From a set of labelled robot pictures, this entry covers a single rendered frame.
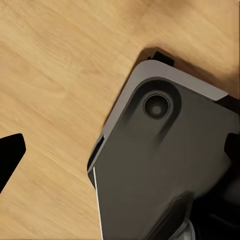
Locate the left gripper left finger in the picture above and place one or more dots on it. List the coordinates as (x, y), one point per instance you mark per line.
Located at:
(12, 149)

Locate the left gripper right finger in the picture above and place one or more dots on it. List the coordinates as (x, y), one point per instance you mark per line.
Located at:
(232, 149)

